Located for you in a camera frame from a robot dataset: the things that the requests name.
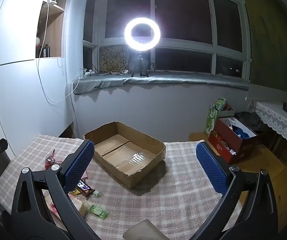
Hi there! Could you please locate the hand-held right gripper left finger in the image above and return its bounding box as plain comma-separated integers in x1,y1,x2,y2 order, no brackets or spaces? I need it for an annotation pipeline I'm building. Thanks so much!
2,140,101,240

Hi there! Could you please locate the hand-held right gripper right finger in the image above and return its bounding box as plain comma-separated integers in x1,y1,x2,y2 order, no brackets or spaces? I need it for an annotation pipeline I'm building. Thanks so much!
190,141,279,240

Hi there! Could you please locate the sliced bread package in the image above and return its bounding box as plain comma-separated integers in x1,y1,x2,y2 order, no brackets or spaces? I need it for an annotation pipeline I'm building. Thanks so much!
42,190,87,228

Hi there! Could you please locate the dark chocolate bar blue print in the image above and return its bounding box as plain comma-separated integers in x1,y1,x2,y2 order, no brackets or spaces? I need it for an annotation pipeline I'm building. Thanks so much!
76,179,95,197

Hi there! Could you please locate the red candy packet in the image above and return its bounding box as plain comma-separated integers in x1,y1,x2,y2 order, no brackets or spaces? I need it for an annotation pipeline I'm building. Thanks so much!
44,149,57,170

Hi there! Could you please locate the red cardboard box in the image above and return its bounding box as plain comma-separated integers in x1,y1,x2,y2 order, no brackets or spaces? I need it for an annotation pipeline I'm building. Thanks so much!
208,117,258,165

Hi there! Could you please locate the green gift bag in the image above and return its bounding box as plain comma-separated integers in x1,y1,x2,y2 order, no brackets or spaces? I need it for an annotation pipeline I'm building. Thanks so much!
204,97,228,137

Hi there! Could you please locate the blue cloth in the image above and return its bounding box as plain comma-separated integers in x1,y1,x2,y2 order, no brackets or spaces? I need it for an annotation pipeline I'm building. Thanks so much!
234,127,250,139

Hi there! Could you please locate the checkered tablecloth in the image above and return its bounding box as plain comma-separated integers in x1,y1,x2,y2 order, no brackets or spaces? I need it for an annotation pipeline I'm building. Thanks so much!
0,134,249,240

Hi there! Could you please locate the dark cloth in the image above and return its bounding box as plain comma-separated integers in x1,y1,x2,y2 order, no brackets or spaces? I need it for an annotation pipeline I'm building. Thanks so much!
235,111,263,132

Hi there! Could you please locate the white lace tablecloth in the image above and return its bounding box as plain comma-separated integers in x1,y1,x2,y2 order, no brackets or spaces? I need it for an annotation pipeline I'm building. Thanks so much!
249,101,287,162

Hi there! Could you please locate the grey windowsill cloth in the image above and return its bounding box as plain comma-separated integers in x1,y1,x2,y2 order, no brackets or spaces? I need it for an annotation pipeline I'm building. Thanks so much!
72,70,249,95

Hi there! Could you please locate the patterned cushion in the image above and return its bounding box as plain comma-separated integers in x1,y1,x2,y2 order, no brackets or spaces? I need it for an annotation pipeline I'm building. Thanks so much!
100,44,130,73

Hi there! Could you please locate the black tripod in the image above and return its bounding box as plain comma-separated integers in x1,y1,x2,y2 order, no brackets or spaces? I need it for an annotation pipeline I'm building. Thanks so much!
131,51,149,77

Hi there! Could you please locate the wooden shelf niche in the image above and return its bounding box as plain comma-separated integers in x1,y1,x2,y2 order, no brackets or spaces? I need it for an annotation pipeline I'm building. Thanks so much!
35,0,66,59

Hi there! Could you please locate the white framed window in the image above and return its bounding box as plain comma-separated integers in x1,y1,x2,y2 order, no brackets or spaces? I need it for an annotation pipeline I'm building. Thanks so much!
82,0,251,80

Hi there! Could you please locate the white cable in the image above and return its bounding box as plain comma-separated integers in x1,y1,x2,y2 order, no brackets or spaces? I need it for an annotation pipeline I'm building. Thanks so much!
37,0,81,103

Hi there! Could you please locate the white ring light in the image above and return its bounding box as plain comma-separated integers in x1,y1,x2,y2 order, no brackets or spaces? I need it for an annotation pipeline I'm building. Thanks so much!
124,17,161,50

